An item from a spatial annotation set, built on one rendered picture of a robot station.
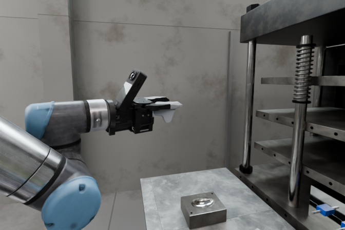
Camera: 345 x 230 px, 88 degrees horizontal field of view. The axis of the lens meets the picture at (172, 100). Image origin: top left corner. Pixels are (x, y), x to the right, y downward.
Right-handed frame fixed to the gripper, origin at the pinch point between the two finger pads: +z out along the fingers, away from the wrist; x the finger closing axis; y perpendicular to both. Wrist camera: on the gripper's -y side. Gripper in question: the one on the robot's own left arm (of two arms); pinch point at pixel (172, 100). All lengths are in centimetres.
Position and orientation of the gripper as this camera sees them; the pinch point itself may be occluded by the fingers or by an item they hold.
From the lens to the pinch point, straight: 55.4
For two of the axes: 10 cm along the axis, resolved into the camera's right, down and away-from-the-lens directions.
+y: -0.8, 9.7, 2.2
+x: 5.8, 2.3, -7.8
